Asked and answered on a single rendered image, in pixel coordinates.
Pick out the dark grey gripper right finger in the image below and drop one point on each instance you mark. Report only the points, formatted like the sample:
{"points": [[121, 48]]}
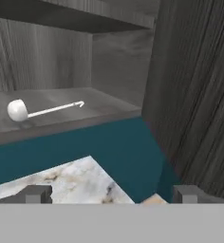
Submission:
{"points": [[188, 193]]}

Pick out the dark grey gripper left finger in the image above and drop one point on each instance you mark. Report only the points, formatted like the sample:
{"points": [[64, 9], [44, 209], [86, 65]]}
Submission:
{"points": [[34, 193]]}

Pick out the white ladle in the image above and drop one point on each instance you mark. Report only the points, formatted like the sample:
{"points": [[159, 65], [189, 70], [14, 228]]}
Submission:
{"points": [[18, 110]]}

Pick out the grey wood cabinet door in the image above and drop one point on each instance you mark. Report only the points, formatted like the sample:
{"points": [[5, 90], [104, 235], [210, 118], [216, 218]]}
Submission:
{"points": [[193, 95]]}

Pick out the grey wood cabinet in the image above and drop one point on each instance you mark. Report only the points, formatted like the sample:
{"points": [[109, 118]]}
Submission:
{"points": [[69, 63]]}

